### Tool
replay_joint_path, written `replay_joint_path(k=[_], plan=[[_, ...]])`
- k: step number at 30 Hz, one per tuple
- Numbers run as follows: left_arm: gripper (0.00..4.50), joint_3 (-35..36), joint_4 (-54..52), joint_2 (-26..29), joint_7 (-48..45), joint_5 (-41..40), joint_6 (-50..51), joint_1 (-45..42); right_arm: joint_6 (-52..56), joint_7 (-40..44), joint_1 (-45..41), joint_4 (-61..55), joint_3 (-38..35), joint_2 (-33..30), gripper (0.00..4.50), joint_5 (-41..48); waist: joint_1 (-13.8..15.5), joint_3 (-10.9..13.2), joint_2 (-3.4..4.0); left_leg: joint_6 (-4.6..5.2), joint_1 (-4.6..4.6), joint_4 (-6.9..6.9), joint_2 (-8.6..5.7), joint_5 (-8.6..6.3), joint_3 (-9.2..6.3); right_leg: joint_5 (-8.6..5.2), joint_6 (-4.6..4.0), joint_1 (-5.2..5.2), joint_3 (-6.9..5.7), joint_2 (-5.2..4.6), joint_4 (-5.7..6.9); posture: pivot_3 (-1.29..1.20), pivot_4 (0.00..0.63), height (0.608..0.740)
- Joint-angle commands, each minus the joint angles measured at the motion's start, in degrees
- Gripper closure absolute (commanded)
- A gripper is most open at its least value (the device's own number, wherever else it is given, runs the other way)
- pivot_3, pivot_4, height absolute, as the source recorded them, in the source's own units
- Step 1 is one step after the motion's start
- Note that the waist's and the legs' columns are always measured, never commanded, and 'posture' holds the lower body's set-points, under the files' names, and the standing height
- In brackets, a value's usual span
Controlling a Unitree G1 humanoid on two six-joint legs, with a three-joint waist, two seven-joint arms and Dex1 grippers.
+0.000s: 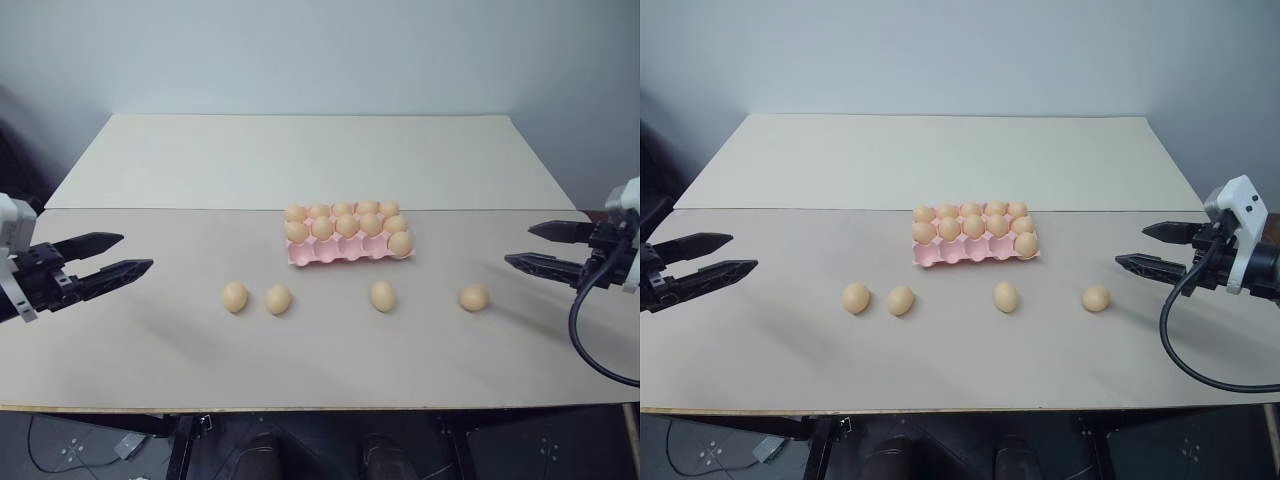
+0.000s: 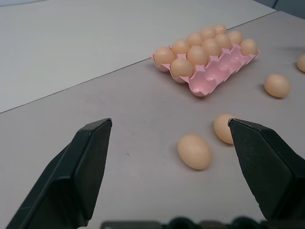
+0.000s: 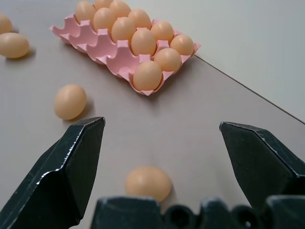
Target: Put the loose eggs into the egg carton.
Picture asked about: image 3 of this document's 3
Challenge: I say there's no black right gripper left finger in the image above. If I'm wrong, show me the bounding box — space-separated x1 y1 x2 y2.
0 116 106 229

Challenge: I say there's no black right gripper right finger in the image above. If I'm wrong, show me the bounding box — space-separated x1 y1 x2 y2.
219 121 305 209

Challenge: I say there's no pink egg tray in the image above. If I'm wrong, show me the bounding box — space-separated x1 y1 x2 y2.
49 12 202 97

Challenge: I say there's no beige egg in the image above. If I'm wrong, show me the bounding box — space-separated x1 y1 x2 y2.
0 13 13 35
94 0 113 10
92 7 117 32
128 9 152 30
170 34 195 56
131 29 157 56
153 48 182 72
151 21 174 43
111 17 137 43
75 0 97 23
125 166 172 202
132 60 163 91
53 83 87 121
0 32 30 59
109 0 132 19

